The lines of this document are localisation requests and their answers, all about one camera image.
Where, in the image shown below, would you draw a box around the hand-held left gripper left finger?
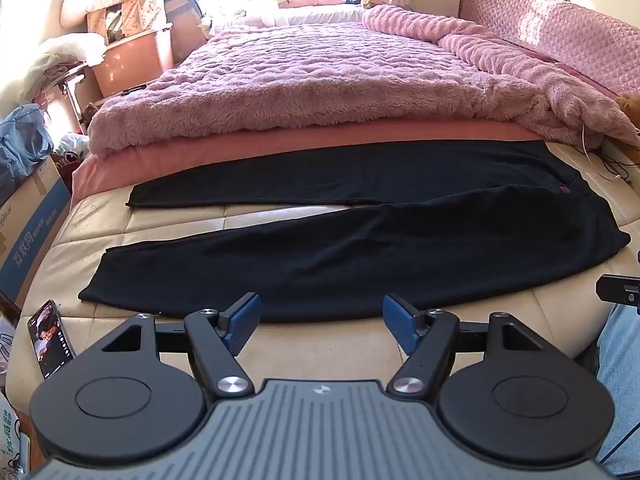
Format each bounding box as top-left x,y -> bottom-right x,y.
94,292 -> 262,399

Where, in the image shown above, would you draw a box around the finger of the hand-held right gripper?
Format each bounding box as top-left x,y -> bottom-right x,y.
596,274 -> 640,307

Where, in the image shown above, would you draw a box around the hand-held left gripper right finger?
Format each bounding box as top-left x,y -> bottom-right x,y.
382,293 -> 552,402

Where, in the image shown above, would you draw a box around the black pants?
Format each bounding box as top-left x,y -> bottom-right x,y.
79,140 -> 632,324

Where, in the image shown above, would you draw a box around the person's blue jeans leg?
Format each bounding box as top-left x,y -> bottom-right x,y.
594,304 -> 640,479

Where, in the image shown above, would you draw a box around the cream quilted mattress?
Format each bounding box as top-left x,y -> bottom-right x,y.
7,136 -> 640,397

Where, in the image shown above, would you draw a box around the pink bed sheet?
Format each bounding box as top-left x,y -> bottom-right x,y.
71,122 -> 547,209

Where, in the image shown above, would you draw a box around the smartphone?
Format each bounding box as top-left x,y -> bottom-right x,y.
27,299 -> 76,379

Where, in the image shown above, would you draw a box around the cardboard box with blue print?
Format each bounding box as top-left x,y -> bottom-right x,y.
0,159 -> 74,307

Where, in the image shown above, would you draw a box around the pink fluffy blanket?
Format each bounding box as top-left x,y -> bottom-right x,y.
87,4 -> 640,157

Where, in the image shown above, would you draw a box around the green printed plastic bag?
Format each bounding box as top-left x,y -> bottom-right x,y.
0,392 -> 32,480

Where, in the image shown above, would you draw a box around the pink quilted headboard cover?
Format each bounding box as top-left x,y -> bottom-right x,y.
457,0 -> 640,107

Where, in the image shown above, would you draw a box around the orange plastic bin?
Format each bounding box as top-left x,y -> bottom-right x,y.
92,22 -> 176,99

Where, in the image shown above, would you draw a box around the blue fabric bag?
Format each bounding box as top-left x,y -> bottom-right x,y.
0,104 -> 54,196

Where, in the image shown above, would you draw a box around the blue striped bag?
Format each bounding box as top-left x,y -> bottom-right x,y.
164,0 -> 209,57

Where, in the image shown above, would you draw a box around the white fluffy cloth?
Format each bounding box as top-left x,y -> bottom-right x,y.
27,32 -> 110,92

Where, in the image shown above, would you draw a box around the patterned cardboard box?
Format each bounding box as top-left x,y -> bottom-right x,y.
86,0 -> 167,42

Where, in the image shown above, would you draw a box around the white pillow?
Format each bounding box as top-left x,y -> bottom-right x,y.
59,0 -> 92,37

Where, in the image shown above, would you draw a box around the thin black cable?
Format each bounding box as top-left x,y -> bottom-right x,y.
599,152 -> 638,183

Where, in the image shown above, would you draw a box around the white cable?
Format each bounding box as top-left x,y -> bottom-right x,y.
580,124 -> 602,172

